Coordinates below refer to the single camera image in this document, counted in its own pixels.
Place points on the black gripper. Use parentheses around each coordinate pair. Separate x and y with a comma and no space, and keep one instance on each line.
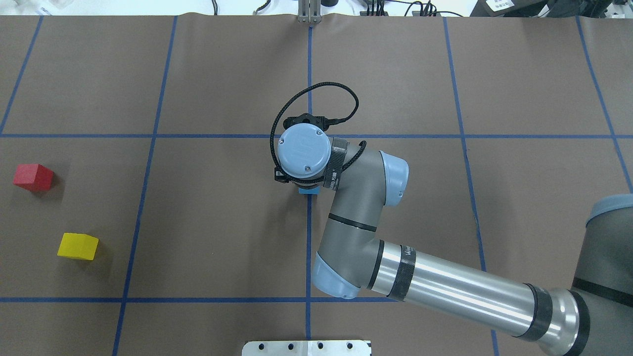
(278,176)

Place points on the blue cube block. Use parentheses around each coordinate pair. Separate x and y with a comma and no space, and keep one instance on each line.
(309,191)

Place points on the yellow cube block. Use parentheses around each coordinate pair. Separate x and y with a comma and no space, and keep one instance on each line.
(78,246)

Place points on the red cube block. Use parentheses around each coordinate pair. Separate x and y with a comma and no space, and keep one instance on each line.
(33,177)

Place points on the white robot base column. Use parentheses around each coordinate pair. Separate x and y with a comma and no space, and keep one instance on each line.
(308,348)

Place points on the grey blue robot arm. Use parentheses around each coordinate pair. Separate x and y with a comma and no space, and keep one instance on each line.
(529,236)

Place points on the aluminium frame post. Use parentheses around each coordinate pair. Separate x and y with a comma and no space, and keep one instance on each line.
(309,12)

